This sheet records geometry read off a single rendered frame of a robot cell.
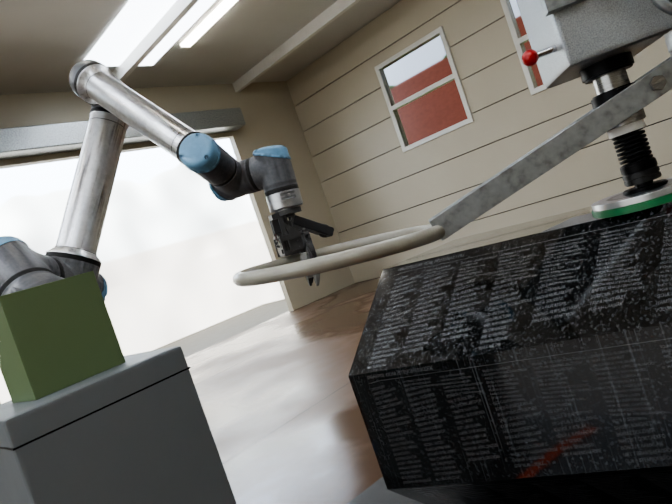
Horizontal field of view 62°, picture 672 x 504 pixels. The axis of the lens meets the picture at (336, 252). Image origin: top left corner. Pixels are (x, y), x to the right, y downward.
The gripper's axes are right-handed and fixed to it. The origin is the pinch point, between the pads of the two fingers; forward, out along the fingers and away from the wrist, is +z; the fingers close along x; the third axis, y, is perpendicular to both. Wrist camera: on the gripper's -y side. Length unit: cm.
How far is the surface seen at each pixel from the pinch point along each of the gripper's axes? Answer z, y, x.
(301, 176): -116, -291, -822
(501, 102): -114, -486, -487
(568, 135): -17, -41, 55
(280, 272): -6.9, 18.6, 38.9
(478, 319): 17.0, -24.7, 32.0
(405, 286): 9.1, -24.3, 1.5
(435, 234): -5.4, -12.7, 43.8
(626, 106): -19, -51, 61
